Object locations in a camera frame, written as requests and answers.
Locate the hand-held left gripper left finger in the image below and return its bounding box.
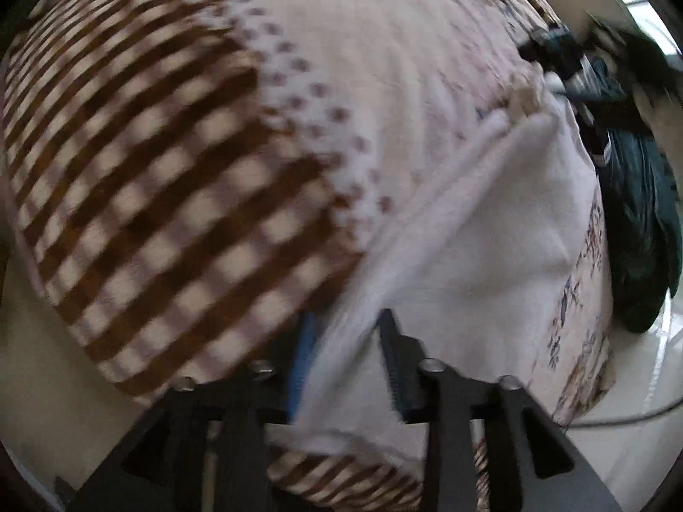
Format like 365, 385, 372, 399
68, 312, 322, 512

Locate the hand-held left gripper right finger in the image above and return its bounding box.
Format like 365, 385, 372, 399
376, 308, 626, 512

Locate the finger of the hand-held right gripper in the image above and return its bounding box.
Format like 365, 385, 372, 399
519, 26, 595, 125

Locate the white small garment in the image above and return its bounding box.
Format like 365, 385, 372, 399
266, 77, 603, 466

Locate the dark green clothing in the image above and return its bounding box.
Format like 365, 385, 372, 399
584, 56, 683, 336

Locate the brown checked printed blanket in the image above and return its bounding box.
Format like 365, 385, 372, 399
0, 0, 616, 512

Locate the black cable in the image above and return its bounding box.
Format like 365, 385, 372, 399
564, 399, 683, 430

